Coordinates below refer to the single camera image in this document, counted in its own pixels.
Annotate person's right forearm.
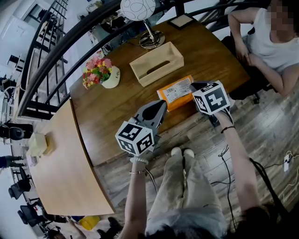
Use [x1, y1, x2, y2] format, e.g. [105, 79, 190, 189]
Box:
[216, 111, 262, 218]

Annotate cream tissue box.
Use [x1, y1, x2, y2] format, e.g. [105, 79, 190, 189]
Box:
[26, 132, 56, 157]

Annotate white globe table lamp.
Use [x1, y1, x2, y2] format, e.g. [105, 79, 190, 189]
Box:
[120, 0, 166, 51]

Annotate black picture frame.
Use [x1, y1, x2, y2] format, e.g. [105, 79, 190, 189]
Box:
[167, 13, 197, 30]

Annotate white bead bracelet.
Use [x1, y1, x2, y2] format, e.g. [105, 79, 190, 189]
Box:
[130, 156, 150, 165]

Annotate pink and yellow flowers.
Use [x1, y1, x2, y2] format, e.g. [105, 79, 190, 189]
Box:
[82, 56, 113, 90]

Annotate white flower pot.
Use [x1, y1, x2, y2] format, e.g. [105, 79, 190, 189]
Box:
[101, 65, 121, 89]

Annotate black floor cable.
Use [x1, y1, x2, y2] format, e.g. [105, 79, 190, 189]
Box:
[210, 144, 237, 231]

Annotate person's beige trousers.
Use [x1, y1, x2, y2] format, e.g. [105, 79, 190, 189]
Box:
[144, 151, 228, 237]

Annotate black office chair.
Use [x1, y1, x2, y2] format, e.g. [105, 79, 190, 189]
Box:
[221, 28, 274, 105]

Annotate yellow bag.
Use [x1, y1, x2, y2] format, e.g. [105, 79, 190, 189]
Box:
[79, 215, 101, 231]

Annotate black metal railing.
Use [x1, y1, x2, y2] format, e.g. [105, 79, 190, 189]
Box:
[17, 0, 273, 120]

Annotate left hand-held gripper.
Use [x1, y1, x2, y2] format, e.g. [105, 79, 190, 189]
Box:
[115, 99, 168, 157]

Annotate person's left forearm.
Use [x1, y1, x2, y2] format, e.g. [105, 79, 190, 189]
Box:
[118, 161, 150, 239]

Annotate light wooden tissue holder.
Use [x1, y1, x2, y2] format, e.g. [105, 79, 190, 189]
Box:
[129, 42, 185, 87]

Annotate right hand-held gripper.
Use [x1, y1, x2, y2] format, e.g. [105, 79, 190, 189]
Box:
[189, 80, 231, 116]

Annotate orange tissues packet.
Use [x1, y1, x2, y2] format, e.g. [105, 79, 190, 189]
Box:
[157, 75, 197, 112]

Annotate white power strip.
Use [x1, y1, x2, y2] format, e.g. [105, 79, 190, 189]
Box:
[283, 151, 294, 172]

